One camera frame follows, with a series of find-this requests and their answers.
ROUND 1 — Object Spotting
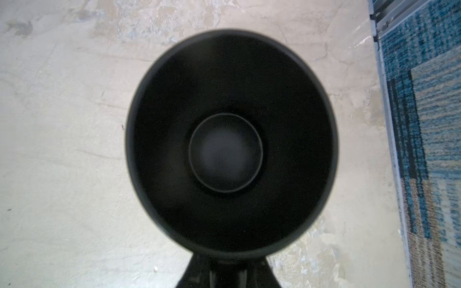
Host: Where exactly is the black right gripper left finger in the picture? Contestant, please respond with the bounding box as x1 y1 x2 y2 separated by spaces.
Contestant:
176 253 216 288

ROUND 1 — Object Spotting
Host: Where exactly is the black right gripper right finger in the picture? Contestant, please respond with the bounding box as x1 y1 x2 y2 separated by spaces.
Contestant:
237 258 281 288

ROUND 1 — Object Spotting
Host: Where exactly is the black ceramic mug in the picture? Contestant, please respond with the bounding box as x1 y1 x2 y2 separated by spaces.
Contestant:
126 30 339 259

